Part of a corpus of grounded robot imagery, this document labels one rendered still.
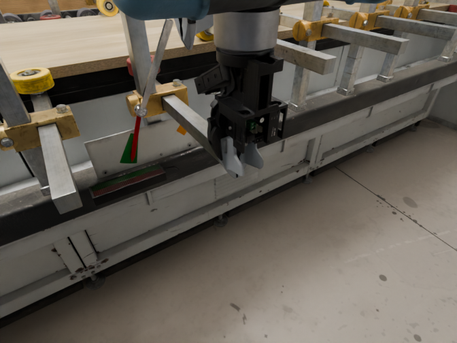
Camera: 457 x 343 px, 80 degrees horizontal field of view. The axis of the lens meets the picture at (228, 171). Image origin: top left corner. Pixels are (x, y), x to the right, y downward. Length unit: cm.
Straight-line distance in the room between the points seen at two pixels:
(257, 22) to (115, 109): 64
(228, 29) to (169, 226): 104
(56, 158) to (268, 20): 38
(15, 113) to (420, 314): 145
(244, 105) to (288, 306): 101
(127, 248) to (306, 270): 79
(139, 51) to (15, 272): 90
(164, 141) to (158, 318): 76
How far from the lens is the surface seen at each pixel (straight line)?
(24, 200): 74
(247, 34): 32
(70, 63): 84
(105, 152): 68
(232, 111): 35
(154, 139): 70
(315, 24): 89
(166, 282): 131
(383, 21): 111
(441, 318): 148
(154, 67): 59
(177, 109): 60
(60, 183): 46
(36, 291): 129
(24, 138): 65
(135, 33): 62
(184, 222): 128
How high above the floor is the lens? 112
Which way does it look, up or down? 38 degrees down
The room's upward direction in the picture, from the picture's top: straight up
